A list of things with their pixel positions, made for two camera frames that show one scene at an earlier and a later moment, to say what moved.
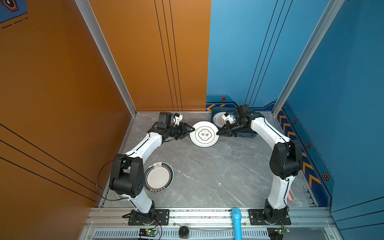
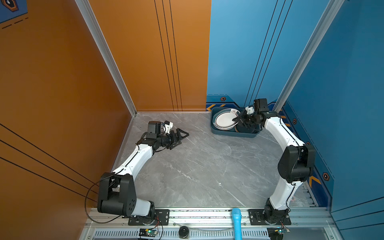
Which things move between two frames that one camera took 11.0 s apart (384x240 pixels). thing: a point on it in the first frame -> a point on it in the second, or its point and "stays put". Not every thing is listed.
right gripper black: x=228 y=131 -> x=241 y=118
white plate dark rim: x=158 y=176 -> x=223 y=119
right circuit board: x=281 y=231 stays put
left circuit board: x=146 y=232 stays put
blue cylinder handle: x=237 y=221 stays put
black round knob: x=183 y=232 stays put
